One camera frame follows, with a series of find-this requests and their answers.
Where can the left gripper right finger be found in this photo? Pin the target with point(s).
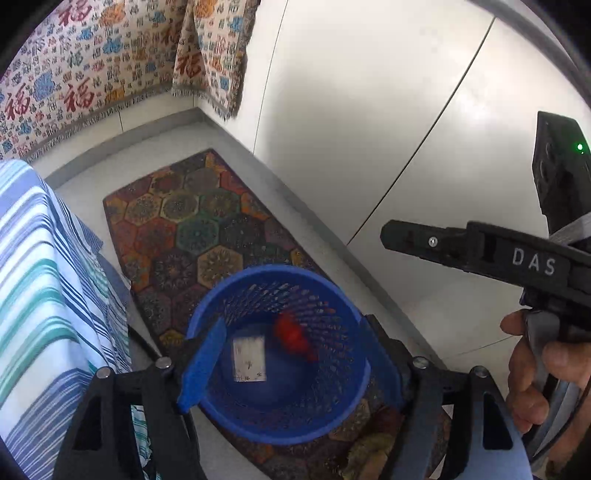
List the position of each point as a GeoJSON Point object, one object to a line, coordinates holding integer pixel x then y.
{"type": "Point", "coordinates": [455, 425]}

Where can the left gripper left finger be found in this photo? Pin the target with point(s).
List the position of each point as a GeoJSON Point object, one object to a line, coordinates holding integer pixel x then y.
{"type": "Point", "coordinates": [100, 442]}

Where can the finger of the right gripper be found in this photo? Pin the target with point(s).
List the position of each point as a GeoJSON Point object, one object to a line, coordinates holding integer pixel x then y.
{"type": "Point", "coordinates": [443, 246]}

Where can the red wrapper trash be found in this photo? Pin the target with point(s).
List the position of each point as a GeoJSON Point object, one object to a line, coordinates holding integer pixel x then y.
{"type": "Point", "coordinates": [292, 337]}

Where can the white kitchen cabinet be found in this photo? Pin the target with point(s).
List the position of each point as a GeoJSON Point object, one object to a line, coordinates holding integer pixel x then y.
{"type": "Point", "coordinates": [423, 111]}

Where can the blue striped tablecloth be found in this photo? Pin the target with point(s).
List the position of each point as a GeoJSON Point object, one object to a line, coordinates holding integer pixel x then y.
{"type": "Point", "coordinates": [63, 317]}

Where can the white paper in basket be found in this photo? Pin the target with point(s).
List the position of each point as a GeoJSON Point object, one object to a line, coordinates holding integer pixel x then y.
{"type": "Point", "coordinates": [249, 359]}

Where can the blue plastic waste basket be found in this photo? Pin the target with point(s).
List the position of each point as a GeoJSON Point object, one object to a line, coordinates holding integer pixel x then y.
{"type": "Point", "coordinates": [300, 400]}

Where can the colourful hexagon floor mat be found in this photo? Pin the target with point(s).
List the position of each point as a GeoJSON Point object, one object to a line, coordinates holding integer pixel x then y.
{"type": "Point", "coordinates": [180, 231]}

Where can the small patterned hanging cloth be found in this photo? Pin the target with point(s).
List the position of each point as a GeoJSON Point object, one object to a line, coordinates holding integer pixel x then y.
{"type": "Point", "coordinates": [211, 56]}

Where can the patterned Chinese character cloth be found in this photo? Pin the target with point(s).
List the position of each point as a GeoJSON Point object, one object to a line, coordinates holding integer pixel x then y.
{"type": "Point", "coordinates": [84, 62]}

